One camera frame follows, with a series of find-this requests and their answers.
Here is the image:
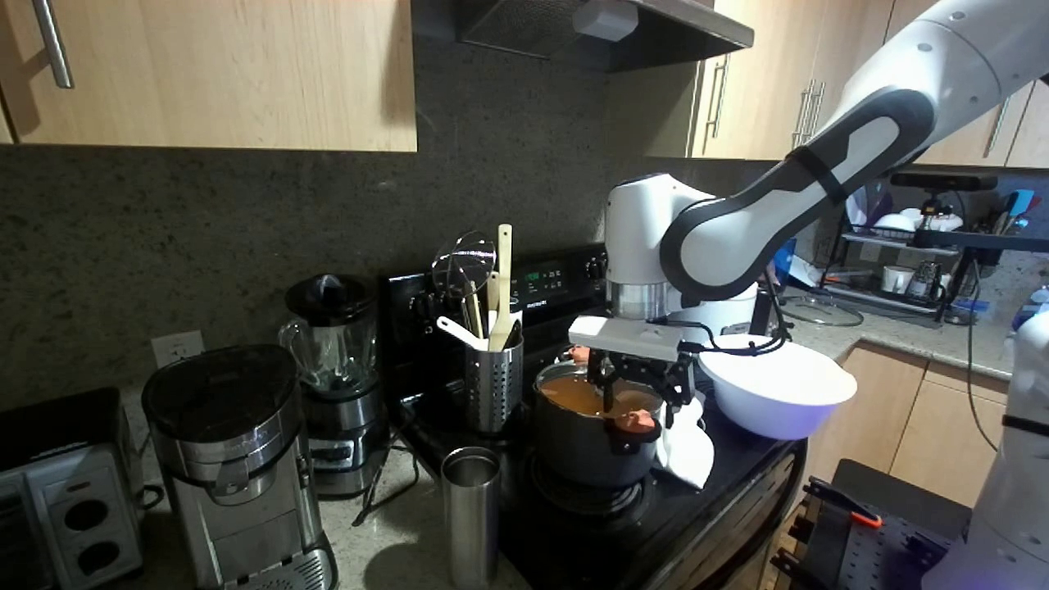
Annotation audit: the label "light wooden wall cabinet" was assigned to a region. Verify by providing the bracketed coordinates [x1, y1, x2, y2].
[0, 0, 418, 157]

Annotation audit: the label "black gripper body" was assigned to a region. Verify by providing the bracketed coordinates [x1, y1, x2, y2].
[587, 354, 702, 406]

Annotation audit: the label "white spatula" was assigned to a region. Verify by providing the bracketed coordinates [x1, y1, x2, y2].
[432, 313, 490, 354]

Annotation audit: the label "black dish rack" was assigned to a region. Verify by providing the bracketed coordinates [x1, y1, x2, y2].
[815, 174, 1049, 324]

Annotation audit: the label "wooden cabinets beside hood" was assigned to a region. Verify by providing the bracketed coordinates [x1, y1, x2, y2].
[603, 0, 1049, 174]

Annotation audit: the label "wooden base cabinets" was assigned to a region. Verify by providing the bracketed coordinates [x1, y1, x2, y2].
[807, 342, 1012, 513]

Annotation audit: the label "steel tumbler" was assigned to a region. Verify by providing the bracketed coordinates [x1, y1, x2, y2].
[439, 442, 507, 587]

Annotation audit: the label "black stove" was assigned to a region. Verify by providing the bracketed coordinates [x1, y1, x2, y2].
[373, 239, 814, 590]

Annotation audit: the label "dark range hood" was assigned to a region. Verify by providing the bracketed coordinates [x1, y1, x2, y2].
[451, 0, 758, 77]

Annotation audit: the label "white ceramic bowl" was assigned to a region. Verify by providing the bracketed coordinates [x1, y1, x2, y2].
[698, 342, 861, 442]

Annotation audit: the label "white wall outlet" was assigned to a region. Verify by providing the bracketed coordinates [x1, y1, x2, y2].
[146, 328, 205, 372]

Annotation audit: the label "dark steel cooking pot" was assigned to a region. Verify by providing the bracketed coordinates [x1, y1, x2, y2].
[531, 357, 667, 496]

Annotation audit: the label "steel cabinet handle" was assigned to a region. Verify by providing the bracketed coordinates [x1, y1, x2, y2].
[30, 0, 79, 91]

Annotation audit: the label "metal whisk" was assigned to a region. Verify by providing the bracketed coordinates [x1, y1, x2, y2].
[426, 244, 499, 342]

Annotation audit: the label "white cloth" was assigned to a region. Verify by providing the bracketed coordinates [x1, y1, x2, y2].
[652, 397, 719, 492]

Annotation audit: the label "white toaster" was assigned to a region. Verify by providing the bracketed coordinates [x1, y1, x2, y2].
[0, 388, 145, 590]

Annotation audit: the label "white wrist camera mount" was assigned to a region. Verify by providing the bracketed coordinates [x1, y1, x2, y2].
[568, 315, 713, 365]

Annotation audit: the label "black blender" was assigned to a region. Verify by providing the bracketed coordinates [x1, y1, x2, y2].
[274, 274, 391, 502]

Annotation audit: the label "steel utensil holder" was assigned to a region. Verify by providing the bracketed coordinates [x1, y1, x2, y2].
[462, 339, 528, 436]

